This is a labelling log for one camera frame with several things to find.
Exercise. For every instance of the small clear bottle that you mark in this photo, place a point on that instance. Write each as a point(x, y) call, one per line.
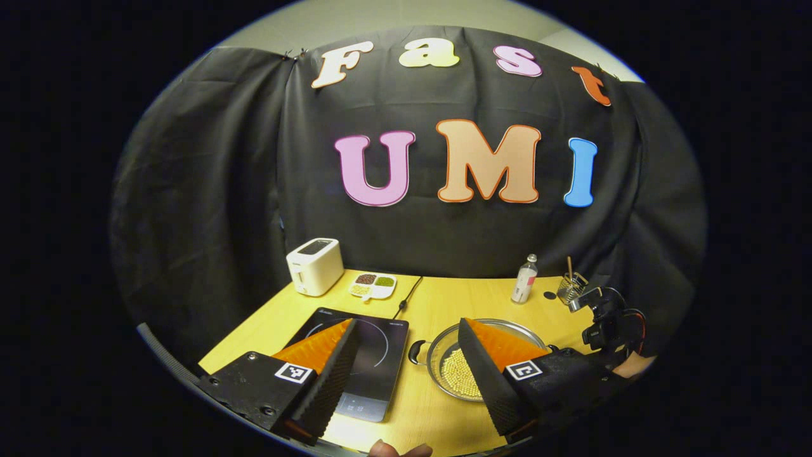
point(524, 282)

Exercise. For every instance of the white divided dish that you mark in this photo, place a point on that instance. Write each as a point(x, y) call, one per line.
point(373, 289)

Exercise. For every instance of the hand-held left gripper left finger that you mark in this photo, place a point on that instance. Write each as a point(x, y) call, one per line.
point(330, 381)

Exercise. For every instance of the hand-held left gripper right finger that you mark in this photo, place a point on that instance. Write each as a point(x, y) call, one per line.
point(485, 381)

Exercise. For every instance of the pile of yellow soybeans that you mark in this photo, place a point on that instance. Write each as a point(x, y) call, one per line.
point(460, 374)

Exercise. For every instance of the heap of green beans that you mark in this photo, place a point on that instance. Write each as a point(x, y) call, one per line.
point(385, 281)

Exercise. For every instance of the white toaster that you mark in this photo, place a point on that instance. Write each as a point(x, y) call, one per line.
point(314, 266)

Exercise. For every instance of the wooden stick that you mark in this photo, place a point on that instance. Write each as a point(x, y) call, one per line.
point(569, 266)

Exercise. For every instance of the black backdrop cloth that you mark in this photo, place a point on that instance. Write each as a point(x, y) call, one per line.
point(222, 190)

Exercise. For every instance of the heap of dark red beans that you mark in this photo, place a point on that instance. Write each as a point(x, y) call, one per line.
point(366, 278)

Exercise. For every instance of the heap of pale beans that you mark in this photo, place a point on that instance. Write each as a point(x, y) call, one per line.
point(360, 290)

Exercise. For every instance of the black induction cooktop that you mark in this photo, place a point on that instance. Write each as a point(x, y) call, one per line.
point(380, 362)

